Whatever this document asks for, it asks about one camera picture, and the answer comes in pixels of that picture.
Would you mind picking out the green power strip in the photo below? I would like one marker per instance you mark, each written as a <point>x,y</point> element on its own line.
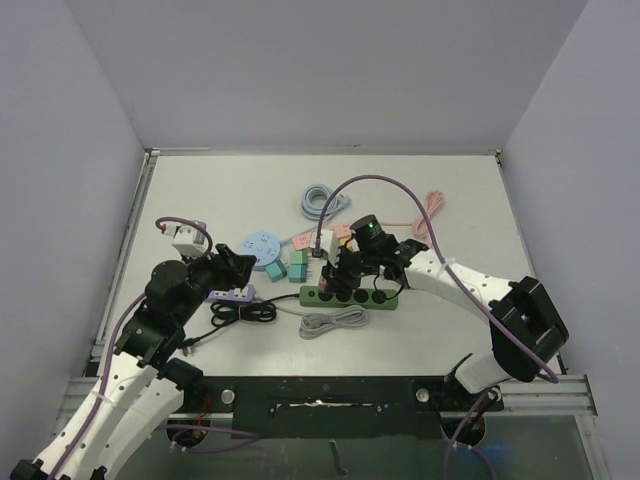
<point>366,298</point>

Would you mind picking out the green charger upper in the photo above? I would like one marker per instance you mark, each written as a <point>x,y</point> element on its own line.
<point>298,257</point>

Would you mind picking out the teal charger left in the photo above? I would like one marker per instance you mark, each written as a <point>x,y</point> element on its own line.
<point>276,271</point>

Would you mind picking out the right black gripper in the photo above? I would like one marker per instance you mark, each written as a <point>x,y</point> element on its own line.
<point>338,278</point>

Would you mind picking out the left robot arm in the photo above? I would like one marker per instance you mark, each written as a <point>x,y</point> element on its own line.
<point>143,380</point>

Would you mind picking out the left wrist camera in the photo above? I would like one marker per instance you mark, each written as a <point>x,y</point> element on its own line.
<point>190,242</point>

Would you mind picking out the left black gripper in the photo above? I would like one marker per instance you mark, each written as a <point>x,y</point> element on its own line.
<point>232,270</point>

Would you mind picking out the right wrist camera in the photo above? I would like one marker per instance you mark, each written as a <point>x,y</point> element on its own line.
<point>325,244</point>

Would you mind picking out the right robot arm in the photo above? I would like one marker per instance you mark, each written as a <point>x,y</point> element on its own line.
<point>525,327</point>

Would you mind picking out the purple power strip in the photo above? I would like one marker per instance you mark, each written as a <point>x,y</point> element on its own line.
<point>237,295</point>

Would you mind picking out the pink power strip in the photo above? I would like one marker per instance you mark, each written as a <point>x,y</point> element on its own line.
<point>306,239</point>

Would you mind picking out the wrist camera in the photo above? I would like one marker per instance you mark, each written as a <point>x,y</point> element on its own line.
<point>190,242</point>
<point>325,244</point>

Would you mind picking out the blue round power strip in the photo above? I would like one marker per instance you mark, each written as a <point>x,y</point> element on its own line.
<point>264,246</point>

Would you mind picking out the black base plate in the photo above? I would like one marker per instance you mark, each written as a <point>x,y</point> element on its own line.
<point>344,407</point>

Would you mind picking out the teal charger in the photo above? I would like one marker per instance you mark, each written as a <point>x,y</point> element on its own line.
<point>299,273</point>
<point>276,271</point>

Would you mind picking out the yellow charger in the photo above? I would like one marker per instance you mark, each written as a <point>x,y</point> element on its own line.
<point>349,244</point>

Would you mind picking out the teal charger lower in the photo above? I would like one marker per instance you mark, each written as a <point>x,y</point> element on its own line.
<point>299,273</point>

